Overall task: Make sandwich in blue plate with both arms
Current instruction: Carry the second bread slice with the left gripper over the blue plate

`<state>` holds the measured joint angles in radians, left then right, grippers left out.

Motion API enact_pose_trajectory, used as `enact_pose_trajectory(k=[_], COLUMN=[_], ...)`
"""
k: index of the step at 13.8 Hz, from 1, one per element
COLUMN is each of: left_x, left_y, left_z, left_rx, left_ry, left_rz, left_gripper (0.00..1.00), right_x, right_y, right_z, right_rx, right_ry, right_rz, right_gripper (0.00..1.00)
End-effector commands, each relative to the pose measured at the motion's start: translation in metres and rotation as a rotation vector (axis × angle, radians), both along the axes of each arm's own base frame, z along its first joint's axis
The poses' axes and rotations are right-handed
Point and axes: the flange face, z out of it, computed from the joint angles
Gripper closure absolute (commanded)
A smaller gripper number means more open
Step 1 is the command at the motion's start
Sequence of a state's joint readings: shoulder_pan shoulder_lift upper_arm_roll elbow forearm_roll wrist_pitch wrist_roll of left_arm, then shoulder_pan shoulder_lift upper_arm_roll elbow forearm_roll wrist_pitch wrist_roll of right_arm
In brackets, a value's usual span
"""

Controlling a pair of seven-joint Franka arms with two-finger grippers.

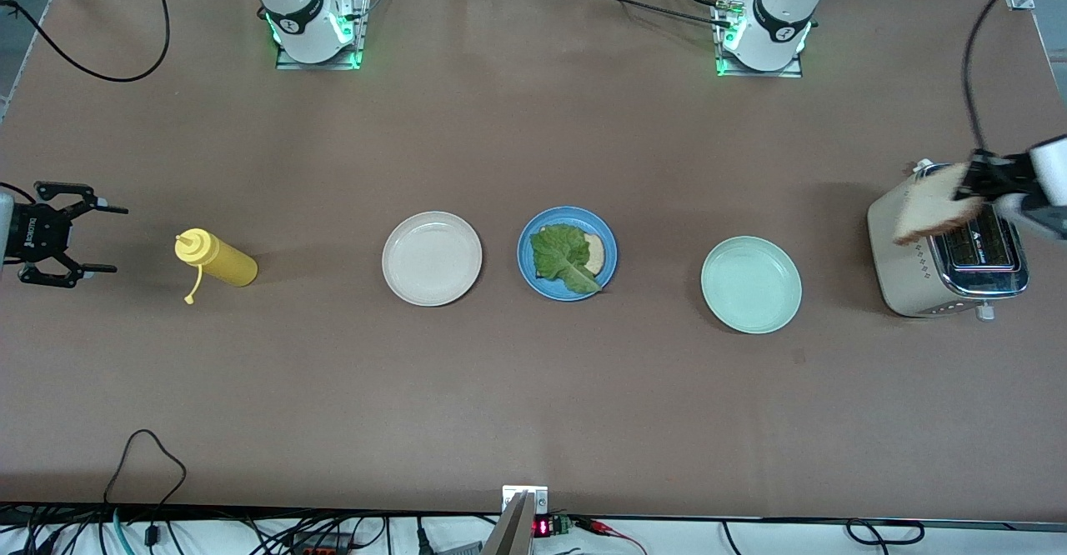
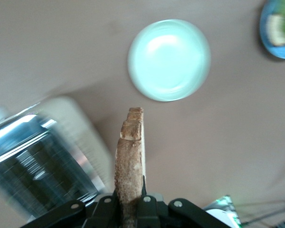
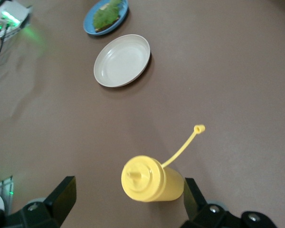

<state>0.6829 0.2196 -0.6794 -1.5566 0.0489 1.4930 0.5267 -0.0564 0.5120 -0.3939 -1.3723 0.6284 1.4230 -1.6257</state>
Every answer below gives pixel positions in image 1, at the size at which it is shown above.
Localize black cable flat loop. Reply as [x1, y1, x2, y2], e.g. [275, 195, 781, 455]
[845, 519, 926, 547]

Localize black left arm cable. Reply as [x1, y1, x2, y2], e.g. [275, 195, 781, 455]
[963, 0, 1067, 156]

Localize grey metal camera mount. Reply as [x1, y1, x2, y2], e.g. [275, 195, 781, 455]
[482, 485, 549, 555]

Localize toasted brown bread slice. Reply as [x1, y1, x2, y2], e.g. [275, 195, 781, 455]
[538, 224, 608, 276]
[894, 162, 974, 246]

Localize red clip wire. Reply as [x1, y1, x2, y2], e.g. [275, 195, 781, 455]
[574, 517, 648, 555]

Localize beige chrome toaster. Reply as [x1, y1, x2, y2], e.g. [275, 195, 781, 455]
[867, 162, 1030, 323]

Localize thin black looped cable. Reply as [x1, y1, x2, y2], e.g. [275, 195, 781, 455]
[102, 428, 188, 549]

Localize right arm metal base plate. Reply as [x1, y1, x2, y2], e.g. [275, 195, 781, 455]
[275, 0, 369, 71]

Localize pale green round plate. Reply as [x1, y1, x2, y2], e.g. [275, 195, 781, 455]
[700, 236, 803, 335]

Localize blue round plate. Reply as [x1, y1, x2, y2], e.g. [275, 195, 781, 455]
[517, 206, 619, 302]

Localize green lettuce leaf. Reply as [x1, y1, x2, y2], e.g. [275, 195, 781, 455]
[530, 223, 604, 295]

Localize black cable across table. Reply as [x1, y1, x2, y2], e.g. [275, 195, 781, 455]
[542, 0, 739, 28]

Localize beige round plate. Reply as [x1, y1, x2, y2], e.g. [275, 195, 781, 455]
[382, 211, 483, 308]

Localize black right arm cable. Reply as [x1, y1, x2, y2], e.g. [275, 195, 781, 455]
[0, 0, 171, 83]

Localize yellow squeeze sauce bottle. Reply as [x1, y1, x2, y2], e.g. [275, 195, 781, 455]
[174, 227, 258, 306]

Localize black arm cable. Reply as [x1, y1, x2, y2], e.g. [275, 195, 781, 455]
[0, 0, 171, 83]
[963, 0, 1067, 156]

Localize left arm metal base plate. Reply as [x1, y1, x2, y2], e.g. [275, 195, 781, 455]
[715, 0, 806, 79]

